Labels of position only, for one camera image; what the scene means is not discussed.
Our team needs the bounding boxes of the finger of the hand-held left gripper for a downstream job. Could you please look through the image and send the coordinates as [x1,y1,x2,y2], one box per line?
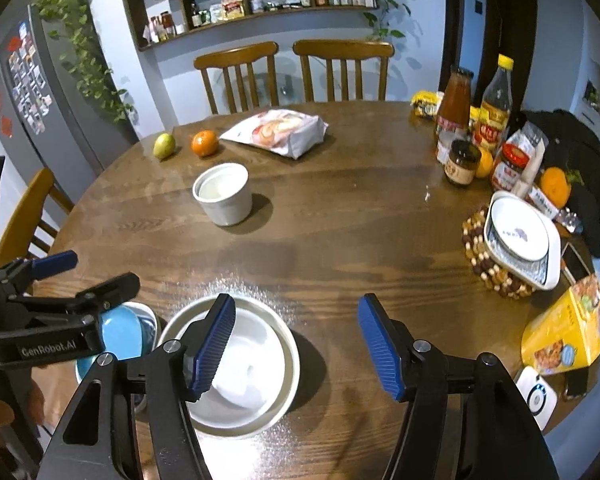
[7,272,142,333]
[0,250,79,301]

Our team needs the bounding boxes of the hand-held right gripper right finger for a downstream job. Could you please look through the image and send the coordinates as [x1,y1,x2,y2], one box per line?
[358,295,561,480]

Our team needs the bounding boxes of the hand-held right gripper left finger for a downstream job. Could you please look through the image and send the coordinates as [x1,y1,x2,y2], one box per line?
[39,294,237,480]

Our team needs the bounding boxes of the small white bowl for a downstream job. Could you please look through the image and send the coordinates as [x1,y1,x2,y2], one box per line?
[190,310,287,411]

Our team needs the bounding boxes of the blue dish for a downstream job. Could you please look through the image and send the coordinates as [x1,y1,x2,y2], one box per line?
[75,304,146,386]

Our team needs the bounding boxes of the large white bowl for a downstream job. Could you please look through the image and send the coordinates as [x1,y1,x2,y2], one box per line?
[157,294,301,438]

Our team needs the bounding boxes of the white straight-sided ramekin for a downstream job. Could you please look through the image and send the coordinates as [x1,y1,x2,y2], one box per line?
[192,162,253,226]

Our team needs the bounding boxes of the wooden chair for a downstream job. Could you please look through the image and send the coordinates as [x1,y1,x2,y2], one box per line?
[292,39,396,102]
[0,167,76,271]
[193,41,279,115]

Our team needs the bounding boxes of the wooden bead trivet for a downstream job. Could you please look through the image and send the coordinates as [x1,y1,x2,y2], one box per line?
[461,207,537,301]

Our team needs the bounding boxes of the green pear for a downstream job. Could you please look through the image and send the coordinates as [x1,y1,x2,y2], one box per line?
[153,132,177,161]

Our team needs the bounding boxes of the grey refrigerator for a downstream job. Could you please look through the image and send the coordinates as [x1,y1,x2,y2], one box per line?
[0,4,141,181]

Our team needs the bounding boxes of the white rounded device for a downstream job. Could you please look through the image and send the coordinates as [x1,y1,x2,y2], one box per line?
[514,365,557,432]

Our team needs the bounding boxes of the orange tangerine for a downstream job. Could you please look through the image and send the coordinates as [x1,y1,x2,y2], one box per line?
[191,130,220,157]

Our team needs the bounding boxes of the white square dish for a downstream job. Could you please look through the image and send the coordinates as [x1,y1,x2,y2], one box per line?
[482,191,563,292]

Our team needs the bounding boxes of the white round printed plate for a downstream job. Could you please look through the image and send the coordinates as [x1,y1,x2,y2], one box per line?
[486,197,551,261]

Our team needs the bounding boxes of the group of fridge photo magnets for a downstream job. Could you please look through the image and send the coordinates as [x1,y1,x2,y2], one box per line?
[7,22,51,136]

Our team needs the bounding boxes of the yellow cardboard box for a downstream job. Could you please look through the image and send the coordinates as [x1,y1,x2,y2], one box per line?
[521,274,600,376]

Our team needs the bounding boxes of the brown-lidded sauce jar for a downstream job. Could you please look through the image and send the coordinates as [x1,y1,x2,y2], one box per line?
[444,140,482,188]

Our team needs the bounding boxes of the long trailing vine plant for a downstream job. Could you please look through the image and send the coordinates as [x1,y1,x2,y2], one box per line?
[35,0,136,123]

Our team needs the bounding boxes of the yellow citrus fruit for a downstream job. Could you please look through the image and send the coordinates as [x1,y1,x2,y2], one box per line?
[475,147,495,180]

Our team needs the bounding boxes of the white tube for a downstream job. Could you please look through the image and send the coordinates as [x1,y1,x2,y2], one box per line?
[527,185,561,221]

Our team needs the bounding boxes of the red-labelled jar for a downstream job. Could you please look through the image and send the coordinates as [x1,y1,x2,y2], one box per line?
[490,142,531,193]

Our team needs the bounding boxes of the white snack bag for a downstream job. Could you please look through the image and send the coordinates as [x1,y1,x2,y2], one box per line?
[219,109,329,160]

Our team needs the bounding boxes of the orange fruit with leaves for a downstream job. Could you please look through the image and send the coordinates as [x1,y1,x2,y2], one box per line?
[540,167,581,209]

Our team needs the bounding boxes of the yellow snack packet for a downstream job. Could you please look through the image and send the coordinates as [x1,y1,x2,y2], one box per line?
[411,90,448,120]

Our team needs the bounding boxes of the red sauce bottle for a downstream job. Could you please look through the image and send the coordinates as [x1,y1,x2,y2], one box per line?
[435,66,475,161]

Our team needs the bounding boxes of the yellow-capped oil bottle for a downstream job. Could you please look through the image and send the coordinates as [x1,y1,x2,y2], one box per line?
[472,54,515,153]

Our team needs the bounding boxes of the black bag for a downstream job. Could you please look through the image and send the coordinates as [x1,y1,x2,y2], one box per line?
[510,109,600,261]

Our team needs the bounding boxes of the row of shelf jars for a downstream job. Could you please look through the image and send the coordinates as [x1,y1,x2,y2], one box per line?
[147,0,378,43]

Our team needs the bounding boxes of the small trailing vine plant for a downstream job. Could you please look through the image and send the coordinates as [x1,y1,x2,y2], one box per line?
[364,0,411,43]

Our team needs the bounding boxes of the dark door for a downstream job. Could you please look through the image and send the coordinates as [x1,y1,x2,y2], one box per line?
[482,0,538,111]

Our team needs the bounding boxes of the wooden wall shelf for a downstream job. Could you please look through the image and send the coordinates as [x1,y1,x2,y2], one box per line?
[115,0,381,52]

